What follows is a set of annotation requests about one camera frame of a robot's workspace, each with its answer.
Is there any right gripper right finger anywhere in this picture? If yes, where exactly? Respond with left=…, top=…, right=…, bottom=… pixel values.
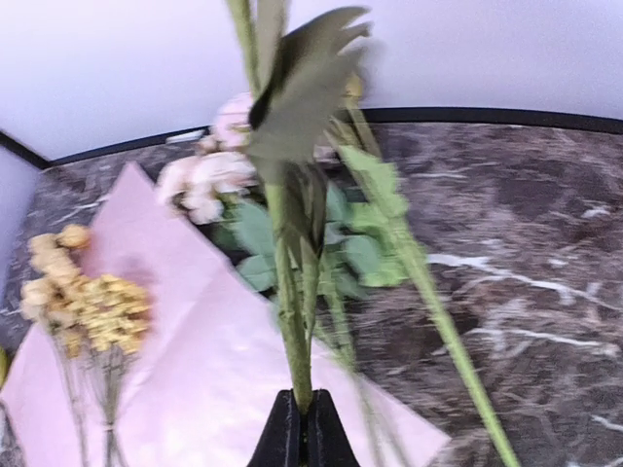
left=307, top=389, right=360, bottom=467

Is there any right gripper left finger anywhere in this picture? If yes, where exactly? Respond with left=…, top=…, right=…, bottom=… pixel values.
left=247, top=390, right=300, bottom=467

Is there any pink purple wrapping paper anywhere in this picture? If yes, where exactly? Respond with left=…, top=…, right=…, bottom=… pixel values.
left=1, top=162, right=450, bottom=467

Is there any yellow daisy flower bunch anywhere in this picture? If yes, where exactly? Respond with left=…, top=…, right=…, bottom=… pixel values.
left=20, top=224, right=151, bottom=466

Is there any yellow fuzzy poppy stem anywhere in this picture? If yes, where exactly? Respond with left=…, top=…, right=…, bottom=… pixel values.
left=334, top=74, right=520, bottom=466

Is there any pink rose flower stem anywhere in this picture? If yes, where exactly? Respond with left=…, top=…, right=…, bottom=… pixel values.
left=156, top=92, right=404, bottom=298

